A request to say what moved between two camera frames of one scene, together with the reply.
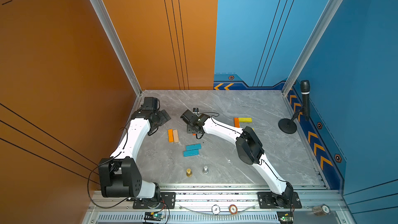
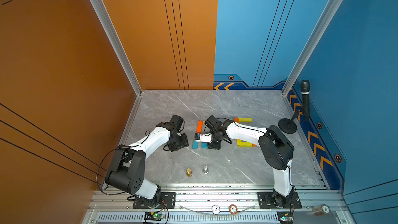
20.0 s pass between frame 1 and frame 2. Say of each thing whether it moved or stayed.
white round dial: stayed
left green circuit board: stayed
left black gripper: moved
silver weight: stayed
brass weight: stayed
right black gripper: moved
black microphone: stayed
